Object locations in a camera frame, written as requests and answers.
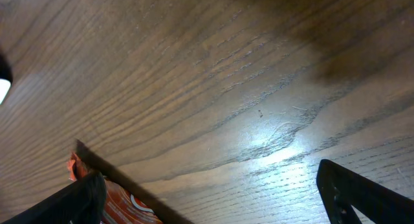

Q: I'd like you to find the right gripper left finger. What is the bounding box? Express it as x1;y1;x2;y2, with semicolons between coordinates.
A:
4;172;106;224

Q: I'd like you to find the orange brown snack bar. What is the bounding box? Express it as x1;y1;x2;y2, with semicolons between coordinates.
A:
67;152;163;224

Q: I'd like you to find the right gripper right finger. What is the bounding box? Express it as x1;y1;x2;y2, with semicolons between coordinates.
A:
316;159;413;224

